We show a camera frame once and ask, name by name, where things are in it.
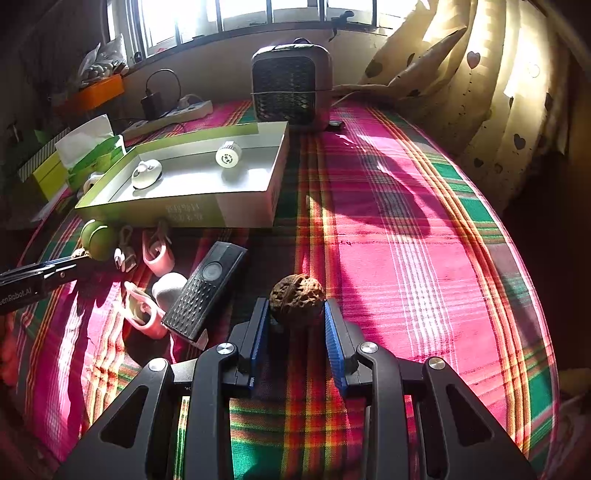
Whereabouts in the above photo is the white round gadget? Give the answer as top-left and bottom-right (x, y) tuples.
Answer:
(152, 273), (188, 311)

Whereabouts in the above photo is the white ribbed cylinder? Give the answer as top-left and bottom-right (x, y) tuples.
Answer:
(215, 141), (243, 169)

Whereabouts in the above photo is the cream heart print curtain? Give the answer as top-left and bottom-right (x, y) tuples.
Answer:
(383, 0), (573, 208)

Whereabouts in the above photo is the white power strip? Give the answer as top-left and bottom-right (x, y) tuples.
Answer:
(121, 98), (214, 139)

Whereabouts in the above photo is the green white spool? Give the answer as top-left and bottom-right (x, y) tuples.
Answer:
(81, 220), (122, 260)

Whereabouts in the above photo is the black bike light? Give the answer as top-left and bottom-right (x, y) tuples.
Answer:
(161, 241), (249, 342)

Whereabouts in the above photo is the orange box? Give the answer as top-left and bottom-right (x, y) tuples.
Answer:
(55, 74), (126, 116)

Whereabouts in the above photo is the green white cardboard box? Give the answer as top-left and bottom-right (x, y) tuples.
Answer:
(74, 121), (291, 228)

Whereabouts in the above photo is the yellow green box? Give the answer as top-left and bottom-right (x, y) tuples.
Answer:
(17, 129), (75, 204)

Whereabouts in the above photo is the grey desk fan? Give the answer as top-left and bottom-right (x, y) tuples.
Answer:
(250, 39), (334, 132)

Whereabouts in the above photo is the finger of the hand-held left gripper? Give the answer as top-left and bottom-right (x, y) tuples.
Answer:
(41, 262), (95, 286)
(14, 256), (90, 274)

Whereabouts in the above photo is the heart print pillow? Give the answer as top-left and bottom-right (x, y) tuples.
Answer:
(332, 25), (469, 100)

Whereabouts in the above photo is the clear plastic bag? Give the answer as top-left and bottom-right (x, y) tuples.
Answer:
(76, 39), (127, 86)

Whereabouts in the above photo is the white usb cable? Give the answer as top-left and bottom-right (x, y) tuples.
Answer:
(113, 226), (138, 273)

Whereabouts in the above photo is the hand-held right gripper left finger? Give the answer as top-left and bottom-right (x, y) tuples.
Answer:
(55, 298), (271, 480)

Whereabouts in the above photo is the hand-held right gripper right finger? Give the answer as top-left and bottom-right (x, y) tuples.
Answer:
(323, 299), (539, 480)

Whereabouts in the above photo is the pink ear hook clip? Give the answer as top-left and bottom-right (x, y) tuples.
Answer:
(122, 282), (168, 340)
(142, 220), (176, 278)

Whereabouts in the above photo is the plaid blanket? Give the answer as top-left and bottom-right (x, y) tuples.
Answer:
(9, 99), (561, 480)

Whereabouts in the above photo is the green tissue pack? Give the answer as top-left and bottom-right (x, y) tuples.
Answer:
(54, 114), (127, 190)

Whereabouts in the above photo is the white round earbud case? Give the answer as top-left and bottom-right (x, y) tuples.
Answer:
(131, 159), (163, 190)

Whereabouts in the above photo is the black power adapter with cable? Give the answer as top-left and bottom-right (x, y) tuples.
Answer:
(141, 69), (182, 120)

